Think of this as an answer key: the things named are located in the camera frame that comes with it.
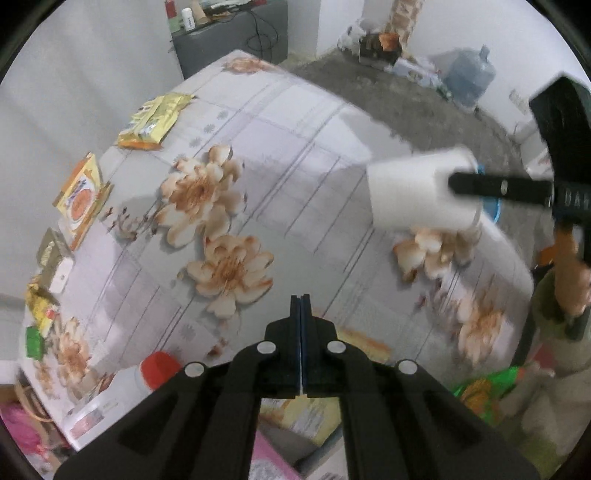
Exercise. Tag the white bottle with red cap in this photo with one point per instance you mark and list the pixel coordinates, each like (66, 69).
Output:
(115, 397)

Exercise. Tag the small white bottle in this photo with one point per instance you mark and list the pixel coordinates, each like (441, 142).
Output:
(187, 19)

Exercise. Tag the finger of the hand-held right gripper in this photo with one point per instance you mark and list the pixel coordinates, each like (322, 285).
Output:
(498, 187)

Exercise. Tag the blue water jug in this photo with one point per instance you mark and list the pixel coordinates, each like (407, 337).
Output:
(471, 76)

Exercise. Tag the black printed box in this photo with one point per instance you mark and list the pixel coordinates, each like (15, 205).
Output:
(376, 46)

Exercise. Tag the large pink orange chip bag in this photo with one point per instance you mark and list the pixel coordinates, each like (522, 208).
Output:
(295, 417)

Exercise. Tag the green snack packet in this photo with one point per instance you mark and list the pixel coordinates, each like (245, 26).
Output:
(489, 383)

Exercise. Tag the white wall socket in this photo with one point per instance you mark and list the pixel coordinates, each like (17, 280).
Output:
(517, 99)

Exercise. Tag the orange snack packet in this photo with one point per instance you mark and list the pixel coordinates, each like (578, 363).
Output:
(83, 198)

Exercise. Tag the pink plastic bag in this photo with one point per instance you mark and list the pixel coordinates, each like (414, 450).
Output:
(18, 424)

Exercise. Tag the small yellow snack packet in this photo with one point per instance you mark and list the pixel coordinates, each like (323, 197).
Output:
(41, 307)

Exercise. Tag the tall patterned box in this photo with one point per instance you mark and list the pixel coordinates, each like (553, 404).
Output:
(404, 14)

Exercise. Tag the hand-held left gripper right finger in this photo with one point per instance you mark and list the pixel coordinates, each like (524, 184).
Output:
(318, 341)

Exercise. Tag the grey cabinet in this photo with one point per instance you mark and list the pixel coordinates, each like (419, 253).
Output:
(217, 46)

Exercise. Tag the small beige box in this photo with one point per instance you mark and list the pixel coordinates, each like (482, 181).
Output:
(55, 263)

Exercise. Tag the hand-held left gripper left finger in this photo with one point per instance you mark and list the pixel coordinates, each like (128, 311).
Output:
(281, 341)

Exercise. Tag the small green packet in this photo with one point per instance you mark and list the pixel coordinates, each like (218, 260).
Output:
(34, 341)

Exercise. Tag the white plastic bag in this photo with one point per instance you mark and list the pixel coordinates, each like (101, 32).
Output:
(351, 34)

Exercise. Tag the blue mesh bin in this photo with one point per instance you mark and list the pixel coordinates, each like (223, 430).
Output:
(491, 210)

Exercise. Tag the white printed box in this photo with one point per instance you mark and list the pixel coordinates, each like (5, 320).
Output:
(415, 71)

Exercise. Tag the fluffy white green rug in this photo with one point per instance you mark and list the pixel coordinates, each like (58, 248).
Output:
(545, 415)

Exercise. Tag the white toilet paper roll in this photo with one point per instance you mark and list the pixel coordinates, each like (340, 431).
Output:
(406, 189)

